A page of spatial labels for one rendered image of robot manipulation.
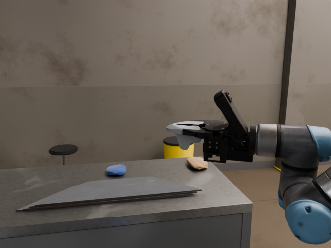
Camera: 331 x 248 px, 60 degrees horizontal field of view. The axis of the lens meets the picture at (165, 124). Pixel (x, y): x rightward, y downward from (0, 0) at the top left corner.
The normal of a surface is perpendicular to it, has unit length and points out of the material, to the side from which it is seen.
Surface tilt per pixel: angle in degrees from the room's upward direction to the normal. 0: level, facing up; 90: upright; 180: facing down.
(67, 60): 90
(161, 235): 90
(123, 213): 0
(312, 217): 90
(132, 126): 90
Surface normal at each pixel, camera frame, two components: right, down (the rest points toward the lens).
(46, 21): 0.16, 0.21
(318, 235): -0.29, 0.20
